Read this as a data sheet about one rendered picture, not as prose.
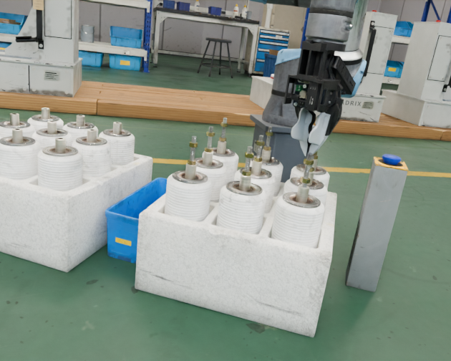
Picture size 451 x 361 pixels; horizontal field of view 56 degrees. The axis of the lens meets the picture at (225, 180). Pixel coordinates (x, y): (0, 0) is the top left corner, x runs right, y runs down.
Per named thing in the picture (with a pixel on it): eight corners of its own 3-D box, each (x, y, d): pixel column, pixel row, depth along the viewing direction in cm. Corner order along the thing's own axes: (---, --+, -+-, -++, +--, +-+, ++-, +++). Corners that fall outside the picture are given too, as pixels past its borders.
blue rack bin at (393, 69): (360, 71, 625) (364, 56, 619) (384, 74, 634) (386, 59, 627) (378, 75, 579) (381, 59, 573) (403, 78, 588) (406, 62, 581)
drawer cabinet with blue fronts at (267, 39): (242, 73, 665) (248, 26, 643) (270, 76, 676) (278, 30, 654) (253, 77, 611) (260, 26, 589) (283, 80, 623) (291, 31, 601)
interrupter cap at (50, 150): (57, 146, 101) (57, 143, 101) (84, 152, 99) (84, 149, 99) (34, 152, 94) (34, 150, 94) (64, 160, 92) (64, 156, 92)
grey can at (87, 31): (81, 41, 508) (81, 23, 502) (94, 42, 512) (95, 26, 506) (79, 41, 494) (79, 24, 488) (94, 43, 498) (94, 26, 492)
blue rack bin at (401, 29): (368, 33, 610) (371, 17, 603) (391, 36, 618) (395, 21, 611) (386, 34, 564) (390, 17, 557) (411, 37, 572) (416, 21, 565)
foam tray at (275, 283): (193, 222, 129) (200, 165, 123) (324, 252, 121) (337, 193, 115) (134, 289, 93) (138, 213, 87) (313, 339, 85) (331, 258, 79)
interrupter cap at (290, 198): (278, 193, 88) (279, 190, 88) (313, 196, 89) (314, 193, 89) (286, 208, 81) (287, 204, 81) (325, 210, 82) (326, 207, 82)
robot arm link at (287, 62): (275, 87, 142) (281, 44, 138) (316, 93, 139) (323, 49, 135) (267, 89, 131) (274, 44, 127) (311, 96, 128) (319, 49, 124)
